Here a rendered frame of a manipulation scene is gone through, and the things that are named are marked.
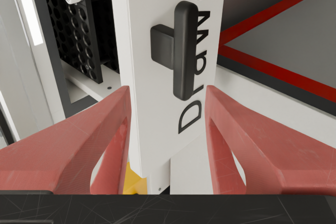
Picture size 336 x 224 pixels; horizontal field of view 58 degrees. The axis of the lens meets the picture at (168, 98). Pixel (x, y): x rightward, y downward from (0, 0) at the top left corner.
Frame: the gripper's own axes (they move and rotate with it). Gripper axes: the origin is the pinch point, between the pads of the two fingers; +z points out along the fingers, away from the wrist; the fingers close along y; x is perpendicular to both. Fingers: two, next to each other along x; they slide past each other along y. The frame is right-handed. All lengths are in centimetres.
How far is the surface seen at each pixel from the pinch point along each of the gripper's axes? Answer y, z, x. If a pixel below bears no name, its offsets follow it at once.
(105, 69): 8.5, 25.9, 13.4
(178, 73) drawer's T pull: -0.8, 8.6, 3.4
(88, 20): 7.7, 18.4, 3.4
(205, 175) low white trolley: -6.5, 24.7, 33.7
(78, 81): 11.6, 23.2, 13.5
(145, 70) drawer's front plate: 1.7, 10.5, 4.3
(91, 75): 8.7, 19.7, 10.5
